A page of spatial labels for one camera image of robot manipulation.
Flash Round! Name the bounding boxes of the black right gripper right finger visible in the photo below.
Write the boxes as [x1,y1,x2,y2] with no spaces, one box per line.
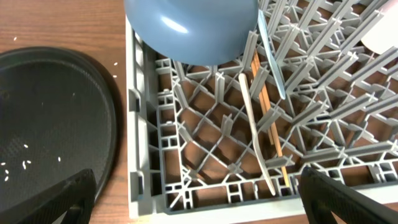
[299,167,397,223]

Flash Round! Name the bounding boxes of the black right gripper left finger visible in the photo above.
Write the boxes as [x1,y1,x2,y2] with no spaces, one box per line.
[1,169,96,223]

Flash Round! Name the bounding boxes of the white plastic knife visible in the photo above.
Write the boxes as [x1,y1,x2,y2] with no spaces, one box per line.
[238,73,276,196]

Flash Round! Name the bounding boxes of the wooden chopstick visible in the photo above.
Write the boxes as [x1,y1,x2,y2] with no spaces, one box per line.
[251,59,274,145]
[253,50,290,187]

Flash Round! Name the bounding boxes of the light blue spoon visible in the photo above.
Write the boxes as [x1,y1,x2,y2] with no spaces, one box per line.
[257,9,286,100]

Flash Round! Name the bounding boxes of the pink cup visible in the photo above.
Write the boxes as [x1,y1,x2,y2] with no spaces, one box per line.
[361,0,397,55]

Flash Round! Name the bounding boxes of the dark blue bowl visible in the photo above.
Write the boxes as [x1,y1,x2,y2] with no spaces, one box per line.
[124,0,259,65]

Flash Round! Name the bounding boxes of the grey dishwasher rack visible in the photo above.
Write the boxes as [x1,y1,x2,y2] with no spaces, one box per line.
[125,1,397,223]

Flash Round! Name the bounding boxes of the round black tray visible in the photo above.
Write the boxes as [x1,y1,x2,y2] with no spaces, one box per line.
[1,47,118,210]

